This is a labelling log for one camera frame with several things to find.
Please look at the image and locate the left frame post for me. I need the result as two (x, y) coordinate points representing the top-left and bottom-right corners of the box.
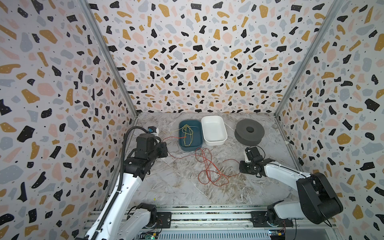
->
(78, 0), (139, 119)

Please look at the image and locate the yellow cable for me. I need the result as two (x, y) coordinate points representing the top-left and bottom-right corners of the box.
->
(163, 123), (195, 148)

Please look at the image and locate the white plastic bin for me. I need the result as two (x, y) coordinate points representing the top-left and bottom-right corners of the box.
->
(201, 116), (228, 146)

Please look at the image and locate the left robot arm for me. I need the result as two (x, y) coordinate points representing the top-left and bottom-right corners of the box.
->
(83, 126), (168, 240)

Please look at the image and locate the red cable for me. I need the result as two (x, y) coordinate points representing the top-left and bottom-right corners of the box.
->
(161, 135), (241, 187)

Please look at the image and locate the teal plastic bin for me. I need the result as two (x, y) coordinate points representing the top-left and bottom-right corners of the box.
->
(178, 120), (204, 152)

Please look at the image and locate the grey cable spool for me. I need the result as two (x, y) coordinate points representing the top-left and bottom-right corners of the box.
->
(235, 119), (265, 146)

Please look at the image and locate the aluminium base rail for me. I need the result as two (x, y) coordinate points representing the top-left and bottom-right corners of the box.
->
(82, 204), (338, 240)

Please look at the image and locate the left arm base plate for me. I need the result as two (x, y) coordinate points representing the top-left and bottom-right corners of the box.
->
(147, 212), (172, 229)

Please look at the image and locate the frame post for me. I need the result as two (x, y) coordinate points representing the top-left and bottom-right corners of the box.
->
(78, 0), (139, 119)
(274, 0), (343, 119)

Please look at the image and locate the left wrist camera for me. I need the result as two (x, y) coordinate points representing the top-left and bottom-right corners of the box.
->
(148, 126), (160, 137)

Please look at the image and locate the right frame post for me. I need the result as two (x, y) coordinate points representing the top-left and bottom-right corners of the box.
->
(274, 0), (343, 119)

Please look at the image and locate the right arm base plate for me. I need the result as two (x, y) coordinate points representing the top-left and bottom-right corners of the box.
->
(250, 211), (294, 228)

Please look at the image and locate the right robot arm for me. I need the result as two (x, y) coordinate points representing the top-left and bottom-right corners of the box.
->
(239, 146), (344, 227)

